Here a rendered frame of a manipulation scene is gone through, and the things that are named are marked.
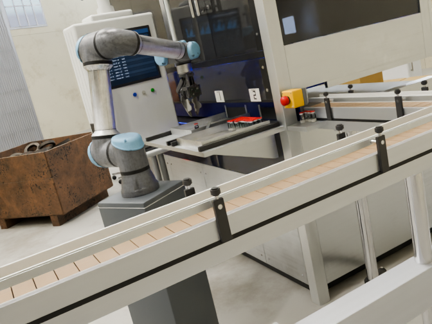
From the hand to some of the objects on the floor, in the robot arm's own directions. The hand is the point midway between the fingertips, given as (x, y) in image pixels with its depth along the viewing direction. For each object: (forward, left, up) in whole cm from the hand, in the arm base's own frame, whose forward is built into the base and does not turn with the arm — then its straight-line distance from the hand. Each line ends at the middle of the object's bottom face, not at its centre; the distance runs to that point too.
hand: (193, 113), depth 233 cm
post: (-2, -51, -98) cm, 110 cm away
